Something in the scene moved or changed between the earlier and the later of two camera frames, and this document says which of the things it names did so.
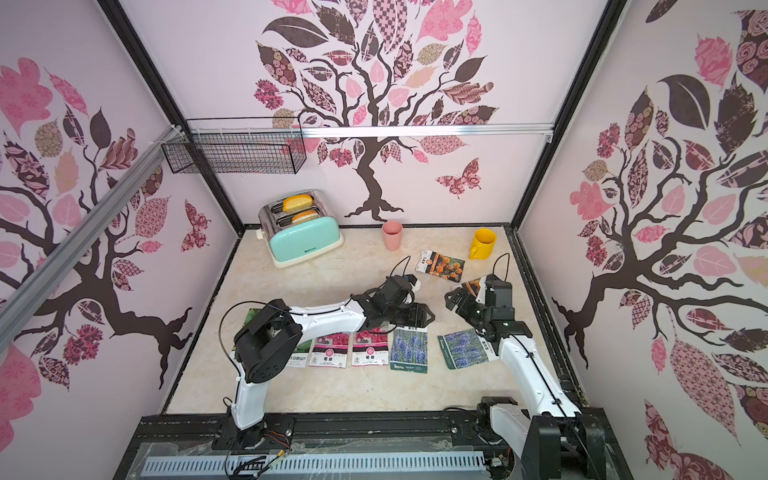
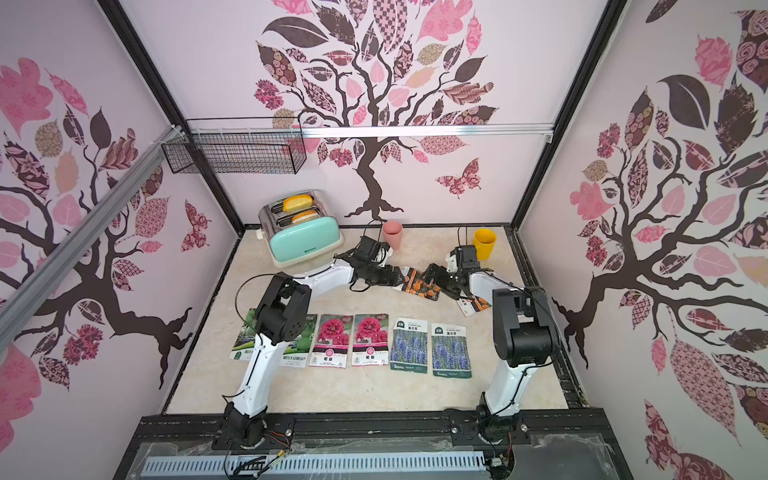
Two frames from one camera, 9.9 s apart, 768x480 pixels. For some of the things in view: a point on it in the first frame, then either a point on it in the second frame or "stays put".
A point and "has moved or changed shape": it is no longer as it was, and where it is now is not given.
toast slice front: (306, 216) stays put
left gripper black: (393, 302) -> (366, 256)
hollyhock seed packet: (370, 347) stays put
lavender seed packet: (409, 349) stays put
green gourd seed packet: (300, 355) stays put
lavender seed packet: (465, 348) -> (450, 356)
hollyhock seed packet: (330, 350) stays put
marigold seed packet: (438, 264) has moved or changed shape
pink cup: (392, 233) stays put
